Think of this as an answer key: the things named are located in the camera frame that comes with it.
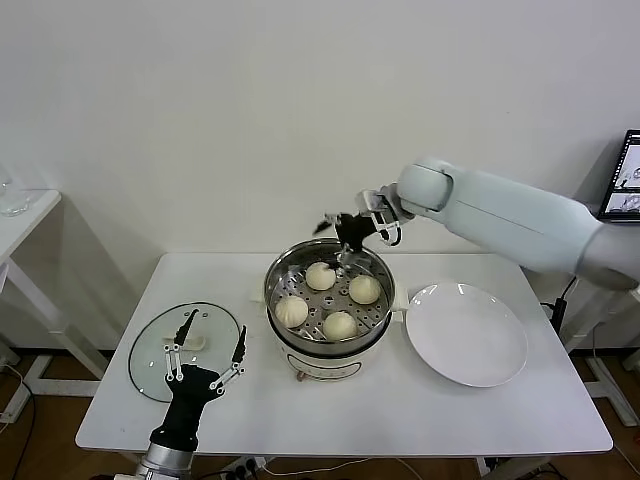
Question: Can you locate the white side table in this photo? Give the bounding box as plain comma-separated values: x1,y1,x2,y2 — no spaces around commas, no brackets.
567,279,640,429
0,188,110,425

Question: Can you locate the clear glass jar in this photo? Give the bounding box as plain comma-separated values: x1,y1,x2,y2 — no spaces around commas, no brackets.
0,162,34,217

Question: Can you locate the white round plate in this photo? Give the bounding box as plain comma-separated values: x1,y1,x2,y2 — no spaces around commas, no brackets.
405,283,529,390

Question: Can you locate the white power strip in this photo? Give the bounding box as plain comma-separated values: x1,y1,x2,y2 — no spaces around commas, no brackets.
219,457,269,480

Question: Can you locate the grey open laptop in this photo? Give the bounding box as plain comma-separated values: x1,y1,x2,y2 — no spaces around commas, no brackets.
597,129,640,226

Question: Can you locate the white steamed baozi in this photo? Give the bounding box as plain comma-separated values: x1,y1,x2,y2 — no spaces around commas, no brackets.
304,262,337,291
322,310,359,342
274,295,310,330
348,275,383,305

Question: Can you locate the white floor cable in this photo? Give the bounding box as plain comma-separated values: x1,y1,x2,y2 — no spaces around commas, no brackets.
0,363,32,426

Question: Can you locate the round glass pot lid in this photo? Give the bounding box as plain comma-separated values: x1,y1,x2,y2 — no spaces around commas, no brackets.
128,300,242,404

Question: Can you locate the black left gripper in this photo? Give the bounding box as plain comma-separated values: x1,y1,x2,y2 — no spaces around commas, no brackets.
149,308,249,450

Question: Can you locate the stainless steel steamer basket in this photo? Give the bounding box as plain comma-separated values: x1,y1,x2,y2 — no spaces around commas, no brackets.
263,238,397,357

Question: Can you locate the grey hanging cable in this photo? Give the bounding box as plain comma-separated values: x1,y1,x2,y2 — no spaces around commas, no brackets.
591,319,609,361

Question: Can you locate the white electric cooker pot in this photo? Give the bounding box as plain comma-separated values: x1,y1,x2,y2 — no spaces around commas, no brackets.
248,277,411,385

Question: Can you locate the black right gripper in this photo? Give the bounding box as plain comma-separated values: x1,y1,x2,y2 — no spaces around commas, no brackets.
312,212,384,267

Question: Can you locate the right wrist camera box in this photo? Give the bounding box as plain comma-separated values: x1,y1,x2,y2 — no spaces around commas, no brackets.
356,188,404,247

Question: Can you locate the thin white cable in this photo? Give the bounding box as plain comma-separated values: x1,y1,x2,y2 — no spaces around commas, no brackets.
262,457,419,480

